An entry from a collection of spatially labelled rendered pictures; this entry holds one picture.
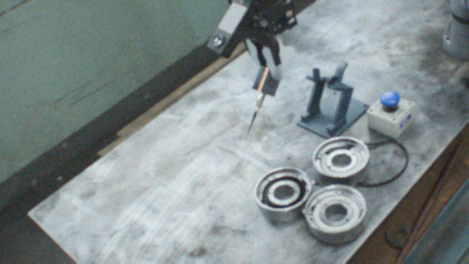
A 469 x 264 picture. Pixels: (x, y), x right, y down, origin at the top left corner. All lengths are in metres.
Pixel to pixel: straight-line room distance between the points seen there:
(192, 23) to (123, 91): 0.48
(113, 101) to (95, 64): 0.21
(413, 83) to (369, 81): 0.10
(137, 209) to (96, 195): 0.11
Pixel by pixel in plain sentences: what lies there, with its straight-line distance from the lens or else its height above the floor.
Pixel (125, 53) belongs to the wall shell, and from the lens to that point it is 2.66.
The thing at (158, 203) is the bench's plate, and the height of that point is 0.80.
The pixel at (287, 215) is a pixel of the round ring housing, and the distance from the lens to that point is 1.00.
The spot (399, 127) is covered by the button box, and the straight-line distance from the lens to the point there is 1.13.
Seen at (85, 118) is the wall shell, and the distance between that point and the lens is 2.65.
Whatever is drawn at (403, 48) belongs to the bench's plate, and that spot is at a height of 0.80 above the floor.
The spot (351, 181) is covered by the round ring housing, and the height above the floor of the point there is 0.82.
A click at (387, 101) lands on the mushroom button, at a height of 0.87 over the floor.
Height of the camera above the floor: 1.58
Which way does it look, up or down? 39 degrees down
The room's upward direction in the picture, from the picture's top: 12 degrees counter-clockwise
